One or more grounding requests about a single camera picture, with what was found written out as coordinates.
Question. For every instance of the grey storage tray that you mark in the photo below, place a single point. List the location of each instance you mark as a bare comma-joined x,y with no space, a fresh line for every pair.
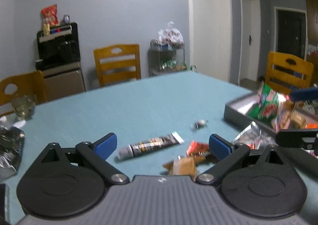
236,112

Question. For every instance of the glass bowl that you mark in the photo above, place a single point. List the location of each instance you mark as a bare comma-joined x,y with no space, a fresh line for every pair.
24,106

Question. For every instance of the wooden chair left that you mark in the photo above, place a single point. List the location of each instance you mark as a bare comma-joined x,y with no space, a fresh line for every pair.
27,84

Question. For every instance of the black water dispenser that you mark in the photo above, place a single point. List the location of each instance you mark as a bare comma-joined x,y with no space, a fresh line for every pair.
60,61

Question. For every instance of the clear bag of nuts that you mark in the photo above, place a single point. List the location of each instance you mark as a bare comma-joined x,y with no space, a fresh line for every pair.
254,137

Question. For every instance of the white plastic bag on cart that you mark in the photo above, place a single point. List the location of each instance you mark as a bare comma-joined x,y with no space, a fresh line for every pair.
170,35

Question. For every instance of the green cracker snack bag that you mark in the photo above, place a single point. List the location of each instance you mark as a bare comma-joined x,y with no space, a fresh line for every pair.
267,106

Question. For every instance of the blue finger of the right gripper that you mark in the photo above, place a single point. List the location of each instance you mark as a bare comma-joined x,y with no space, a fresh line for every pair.
297,138
308,94

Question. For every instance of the black foil snack bag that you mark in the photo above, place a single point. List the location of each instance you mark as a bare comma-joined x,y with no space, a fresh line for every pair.
12,143

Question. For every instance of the small wrapped chocolate balls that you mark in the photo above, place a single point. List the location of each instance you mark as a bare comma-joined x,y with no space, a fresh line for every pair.
199,124

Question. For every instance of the wooden chair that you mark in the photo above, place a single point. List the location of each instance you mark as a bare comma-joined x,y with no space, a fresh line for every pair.
117,63
27,84
286,72

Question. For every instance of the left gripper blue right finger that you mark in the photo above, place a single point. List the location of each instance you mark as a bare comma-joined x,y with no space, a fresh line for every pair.
229,156

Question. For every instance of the orange-red snack bar wrapper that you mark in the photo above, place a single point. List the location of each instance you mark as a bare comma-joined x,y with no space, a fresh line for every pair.
198,149

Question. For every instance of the wooden chair centre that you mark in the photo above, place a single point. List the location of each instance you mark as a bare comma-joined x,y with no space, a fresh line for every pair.
117,63

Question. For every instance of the wooden chair right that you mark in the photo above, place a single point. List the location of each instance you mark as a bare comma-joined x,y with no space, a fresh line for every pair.
286,72

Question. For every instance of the tan nut snack bag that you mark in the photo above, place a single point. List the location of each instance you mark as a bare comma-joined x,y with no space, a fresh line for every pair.
185,166

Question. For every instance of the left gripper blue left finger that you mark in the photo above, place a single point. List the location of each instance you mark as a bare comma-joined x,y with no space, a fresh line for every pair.
94,156

